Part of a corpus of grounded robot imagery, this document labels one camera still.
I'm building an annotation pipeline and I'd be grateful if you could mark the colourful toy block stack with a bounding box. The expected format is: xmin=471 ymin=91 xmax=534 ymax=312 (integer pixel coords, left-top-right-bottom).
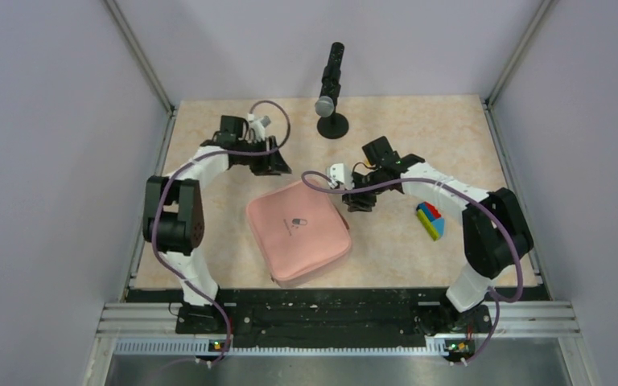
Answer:
xmin=416 ymin=201 xmax=446 ymax=241

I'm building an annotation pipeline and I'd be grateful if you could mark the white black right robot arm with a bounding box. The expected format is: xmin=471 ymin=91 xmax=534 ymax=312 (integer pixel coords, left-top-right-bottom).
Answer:
xmin=327 ymin=137 xmax=534 ymax=331

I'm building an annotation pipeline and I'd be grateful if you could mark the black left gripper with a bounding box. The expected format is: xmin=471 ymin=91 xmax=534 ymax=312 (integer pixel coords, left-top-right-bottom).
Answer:
xmin=236 ymin=134 xmax=290 ymax=175

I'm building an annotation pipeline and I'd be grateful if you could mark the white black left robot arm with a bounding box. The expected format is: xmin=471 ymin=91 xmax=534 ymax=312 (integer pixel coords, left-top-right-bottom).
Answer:
xmin=142 ymin=113 xmax=292 ymax=333

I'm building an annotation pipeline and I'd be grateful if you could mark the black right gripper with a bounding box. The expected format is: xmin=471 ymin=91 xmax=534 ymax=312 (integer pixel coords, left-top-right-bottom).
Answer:
xmin=342 ymin=168 xmax=386 ymax=212

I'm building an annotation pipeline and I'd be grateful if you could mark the pink medicine kit case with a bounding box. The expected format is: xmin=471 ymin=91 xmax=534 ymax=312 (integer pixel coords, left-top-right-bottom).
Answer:
xmin=245 ymin=181 xmax=352 ymax=288

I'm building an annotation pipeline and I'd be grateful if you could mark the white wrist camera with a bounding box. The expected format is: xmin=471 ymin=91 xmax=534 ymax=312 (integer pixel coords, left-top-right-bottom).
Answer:
xmin=247 ymin=113 xmax=271 ymax=142
xmin=326 ymin=163 xmax=353 ymax=190

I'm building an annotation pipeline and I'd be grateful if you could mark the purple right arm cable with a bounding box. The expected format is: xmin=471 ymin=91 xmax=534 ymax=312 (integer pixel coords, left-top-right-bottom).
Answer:
xmin=301 ymin=170 xmax=525 ymax=367

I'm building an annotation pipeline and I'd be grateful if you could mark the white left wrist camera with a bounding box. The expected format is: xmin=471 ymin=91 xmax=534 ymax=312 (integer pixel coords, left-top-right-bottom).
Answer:
xmin=247 ymin=113 xmax=271 ymax=142

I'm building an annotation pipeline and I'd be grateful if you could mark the black microphone on stand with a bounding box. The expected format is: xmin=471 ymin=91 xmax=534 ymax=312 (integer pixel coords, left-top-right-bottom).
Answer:
xmin=315 ymin=42 xmax=349 ymax=140

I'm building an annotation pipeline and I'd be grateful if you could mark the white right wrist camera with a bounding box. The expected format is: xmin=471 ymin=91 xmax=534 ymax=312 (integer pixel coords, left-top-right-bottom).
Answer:
xmin=326 ymin=163 xmax=353 ymax=190

